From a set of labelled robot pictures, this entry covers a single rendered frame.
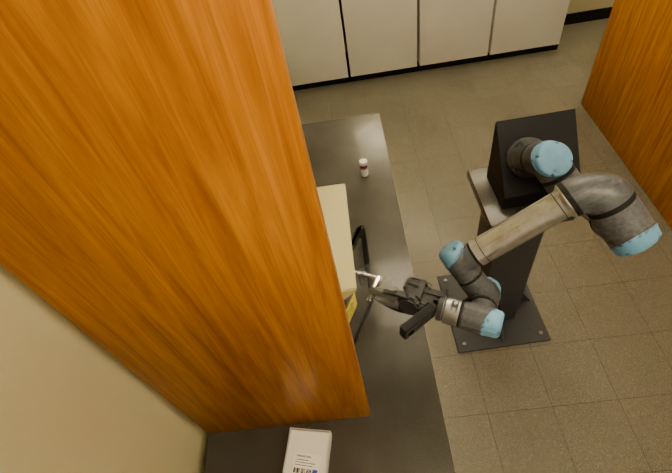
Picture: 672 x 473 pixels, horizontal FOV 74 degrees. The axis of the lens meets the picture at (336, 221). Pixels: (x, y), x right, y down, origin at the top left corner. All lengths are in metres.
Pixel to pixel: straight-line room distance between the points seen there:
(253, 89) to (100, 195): 0.26
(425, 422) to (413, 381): 0.12
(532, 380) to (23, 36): 2.40
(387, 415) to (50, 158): 1.12
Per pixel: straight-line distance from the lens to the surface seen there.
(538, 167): 1.61
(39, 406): 0.95
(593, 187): 1.23
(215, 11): 0.47
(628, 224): 1.27
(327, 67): 4.19
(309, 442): 1.40
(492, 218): 1.83
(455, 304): 1.24
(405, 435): 1.42
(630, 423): 2.61
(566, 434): 2.50
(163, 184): 0.62
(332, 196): 1.12
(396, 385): 1.47
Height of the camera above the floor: 2.32
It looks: 49 degrees down
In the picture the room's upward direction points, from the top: 12 degrees counter-clockwise
